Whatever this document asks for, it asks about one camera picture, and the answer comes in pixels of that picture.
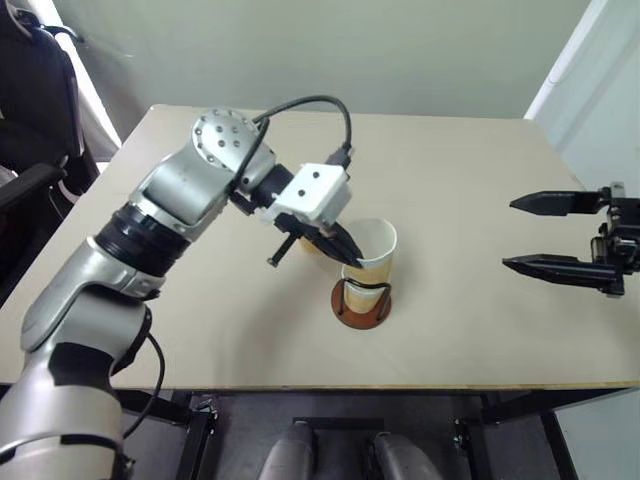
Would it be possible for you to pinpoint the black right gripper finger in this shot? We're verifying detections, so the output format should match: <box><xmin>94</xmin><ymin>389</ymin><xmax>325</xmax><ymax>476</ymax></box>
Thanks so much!
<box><xmin>501</xmin><ymin>253</ymin><xmax>626</xmax><ymax>297</ymax></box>
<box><xmin>508</xmin><ymin>188</ymin><xmax>607</xmax><ymax>218</ymax></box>

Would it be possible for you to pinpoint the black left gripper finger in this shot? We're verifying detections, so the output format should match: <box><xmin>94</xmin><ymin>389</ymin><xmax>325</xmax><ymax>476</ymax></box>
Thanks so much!
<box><xmin>332</xmin><ymin>224</ymin><xmax>363</xmax><ymax>258</ymax></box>
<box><xmin>311</xmin><ymin>233</ymin><xmax>365</xmax><ymax>269</ymax></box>

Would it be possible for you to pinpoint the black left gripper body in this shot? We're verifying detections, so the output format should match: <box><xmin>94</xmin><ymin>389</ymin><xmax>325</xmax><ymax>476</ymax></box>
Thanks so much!
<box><xmin>266</xmin><ymin>212</ymin><xmax>347</xmax><ymax>270</ymax></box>

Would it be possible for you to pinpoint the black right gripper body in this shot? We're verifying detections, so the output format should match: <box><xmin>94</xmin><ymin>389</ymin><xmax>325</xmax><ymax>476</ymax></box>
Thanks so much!
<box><xmin>590</xmin><ymin>180</ymin><xmax>640</xmax><ymax>275</ymax></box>

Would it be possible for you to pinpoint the tan paper cup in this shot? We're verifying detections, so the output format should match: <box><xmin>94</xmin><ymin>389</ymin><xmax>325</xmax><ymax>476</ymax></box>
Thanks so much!
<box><xmin>343</xmin><ymin>288</ymin><xmax>382</xmax><ymax>316</ymax></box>
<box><xmin>340</xmin><ymin>263</ymin><xmax>384</xmax><ymax>296</ymax></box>
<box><xmin>349</xmin><ymin>217</ymin><xmax>399</xmax><ymax>289</ymax></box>

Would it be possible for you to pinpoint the grey rounded shape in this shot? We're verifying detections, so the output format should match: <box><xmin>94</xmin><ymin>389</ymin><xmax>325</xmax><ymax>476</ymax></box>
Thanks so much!
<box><xmin>263</xmin><ymin>420</ymin><xmax>317</xmax><ymax>480</ymax></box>
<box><xmin>367</xmin><ymin>431</ymin><xmax>452</xmax><ymax>480</ymax></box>

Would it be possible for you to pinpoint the black office chair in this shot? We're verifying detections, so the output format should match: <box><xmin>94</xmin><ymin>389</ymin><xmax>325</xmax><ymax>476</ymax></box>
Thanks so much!
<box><xmin>0</xmin><ymin>0</ymin><xmax>124</xmax><ymax>307</ymax></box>

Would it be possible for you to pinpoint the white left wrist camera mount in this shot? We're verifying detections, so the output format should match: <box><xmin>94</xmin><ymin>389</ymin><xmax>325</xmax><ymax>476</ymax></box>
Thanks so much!
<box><xmin>258</xmin><ymin>162</ymin><xmax>354</xmax><ymax>227</ymax></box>

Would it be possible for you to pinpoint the wire cup holder brown base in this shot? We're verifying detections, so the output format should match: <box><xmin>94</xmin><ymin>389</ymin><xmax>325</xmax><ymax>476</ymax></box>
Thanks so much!
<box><xmin>330</xmin><ymin>278</ymin><xmax>394</xmax><ymax>331</ymax></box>

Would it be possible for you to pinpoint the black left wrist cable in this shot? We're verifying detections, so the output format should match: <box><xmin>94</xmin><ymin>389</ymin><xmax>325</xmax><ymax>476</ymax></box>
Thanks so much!
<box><xmin>227</xmin><ymin>94</ymin><xmax>356</xmax><ymax>201</ymax></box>

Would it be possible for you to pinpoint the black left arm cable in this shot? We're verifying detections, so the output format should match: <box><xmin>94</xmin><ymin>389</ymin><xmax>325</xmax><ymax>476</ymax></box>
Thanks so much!
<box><xmin>122</xmin><ymin>304</ymin><xmax>167</xmax><ymax>441</ymax></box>

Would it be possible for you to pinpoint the black metal table frame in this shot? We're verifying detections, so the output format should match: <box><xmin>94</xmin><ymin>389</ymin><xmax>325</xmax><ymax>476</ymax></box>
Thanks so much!
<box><xmin>113</xmin><ymin>387</ymin><xmax>584</xmax><ymax>480</ymax></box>

